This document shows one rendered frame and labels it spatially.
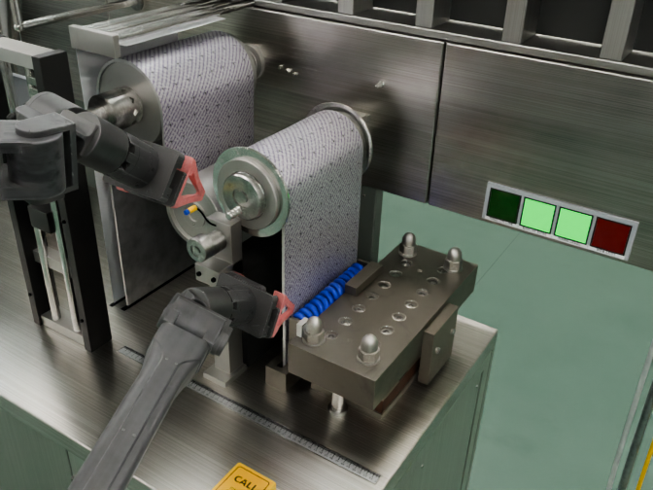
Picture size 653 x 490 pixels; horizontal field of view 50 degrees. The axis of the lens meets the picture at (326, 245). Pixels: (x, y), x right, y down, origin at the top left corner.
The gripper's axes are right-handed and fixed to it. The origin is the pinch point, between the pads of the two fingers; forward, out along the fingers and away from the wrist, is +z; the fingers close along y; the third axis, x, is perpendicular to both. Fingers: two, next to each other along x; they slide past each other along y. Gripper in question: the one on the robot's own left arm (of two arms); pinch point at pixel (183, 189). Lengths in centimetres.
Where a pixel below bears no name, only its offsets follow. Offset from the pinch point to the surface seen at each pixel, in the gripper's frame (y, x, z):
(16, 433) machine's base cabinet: -35, -50, 25
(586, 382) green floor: 38, 0, 207
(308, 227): 6.7, 3.1, 24.4
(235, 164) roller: -1.2, 7.1, 10.7
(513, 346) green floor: 8, 4, 210
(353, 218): 6.7, 8.7, 38.7
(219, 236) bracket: -2.1, -3.8, 14.7
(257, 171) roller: 3.0, 7.0, 10.7
